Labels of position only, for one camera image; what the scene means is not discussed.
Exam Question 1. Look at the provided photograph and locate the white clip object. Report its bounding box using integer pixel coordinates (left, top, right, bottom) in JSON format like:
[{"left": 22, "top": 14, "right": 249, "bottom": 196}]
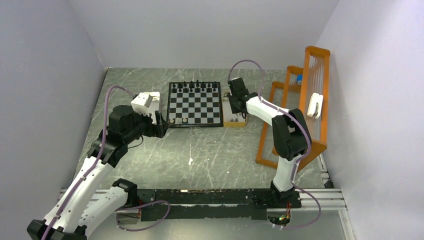
[{"left": 306, "top": 92, "right": 324, "bottom": 119}]

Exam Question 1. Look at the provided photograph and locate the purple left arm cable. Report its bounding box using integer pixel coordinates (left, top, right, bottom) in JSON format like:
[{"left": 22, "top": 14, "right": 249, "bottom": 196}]
[{"left": 39, "top": 85, "right": 137, "bottom": 240}]

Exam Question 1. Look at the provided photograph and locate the yellow tray of white pieces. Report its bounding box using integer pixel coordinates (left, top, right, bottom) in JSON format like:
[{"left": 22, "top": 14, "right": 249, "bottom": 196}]
[{"left": 222, "top": 96, "right": 247, "bottom": 128}]

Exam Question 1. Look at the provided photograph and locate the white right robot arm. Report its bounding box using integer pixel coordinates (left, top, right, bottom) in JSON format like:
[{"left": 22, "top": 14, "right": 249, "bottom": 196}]
[{"left": 227, "top": 77, "right": 312, "bottom": 207}]

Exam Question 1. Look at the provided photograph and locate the black white chess board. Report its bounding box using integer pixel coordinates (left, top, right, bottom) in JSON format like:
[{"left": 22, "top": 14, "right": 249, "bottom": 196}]
[{"left": 167, "top": 88, "right": 224, "bottom": 128}]

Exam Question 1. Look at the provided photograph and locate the silver metal tray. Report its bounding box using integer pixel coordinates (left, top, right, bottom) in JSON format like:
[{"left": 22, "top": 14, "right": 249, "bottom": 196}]
[{"left": 135, "top": 91, "right": 162, "bottom": 113}]

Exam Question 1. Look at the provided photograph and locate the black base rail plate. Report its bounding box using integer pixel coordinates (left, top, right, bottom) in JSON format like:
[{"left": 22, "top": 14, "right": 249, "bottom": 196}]
[{"left": 137, "top": 188, "right": 302, "bottom": 222}]

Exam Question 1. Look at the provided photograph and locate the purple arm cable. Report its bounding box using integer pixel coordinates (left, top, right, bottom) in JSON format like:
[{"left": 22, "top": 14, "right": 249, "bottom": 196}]
[
  {"left": 39, "top": 85, "right": 137, "bottom": 240},
  {"left": 227, "top": 59, "right": 322, "bottom": 230}
]

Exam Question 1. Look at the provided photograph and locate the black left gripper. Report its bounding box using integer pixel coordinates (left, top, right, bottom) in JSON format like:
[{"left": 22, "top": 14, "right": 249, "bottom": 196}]
[{"left": 123, "top": 106, "right": 169, "bottom": 143}]

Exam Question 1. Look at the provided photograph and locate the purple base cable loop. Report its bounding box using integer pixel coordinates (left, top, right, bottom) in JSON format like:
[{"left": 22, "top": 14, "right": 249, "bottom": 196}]
[{"left": 115, "top": 200, "right": 171, "bottom": 232}]

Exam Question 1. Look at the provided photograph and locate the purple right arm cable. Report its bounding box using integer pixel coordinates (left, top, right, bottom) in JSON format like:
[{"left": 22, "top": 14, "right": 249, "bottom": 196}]
[{"left": 227, "top": 59, "right": 322, "bottom": 230}]

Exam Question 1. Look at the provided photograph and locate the blue cap bottle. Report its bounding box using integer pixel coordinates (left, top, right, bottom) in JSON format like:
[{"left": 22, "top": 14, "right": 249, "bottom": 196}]
[{"left": 296, "top": 74, "right": 303, "bottom": 85}]

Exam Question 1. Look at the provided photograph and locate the orange wooden rack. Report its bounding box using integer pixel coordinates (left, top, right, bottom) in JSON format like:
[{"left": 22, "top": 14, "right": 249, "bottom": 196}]
[{"left": 255, "top": 45, "right": 331, "bottom": 175}]

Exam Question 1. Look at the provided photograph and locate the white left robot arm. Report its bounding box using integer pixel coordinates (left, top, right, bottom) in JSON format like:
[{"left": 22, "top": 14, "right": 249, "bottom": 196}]
[{"left": 26, "top": 105, "right": 169, "bottom": 240}]

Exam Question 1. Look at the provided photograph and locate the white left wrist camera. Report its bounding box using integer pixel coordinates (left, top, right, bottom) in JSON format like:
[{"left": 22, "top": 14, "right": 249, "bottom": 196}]
[{"left": 130, "top": 92, "right": 160, "bottom": 116}]

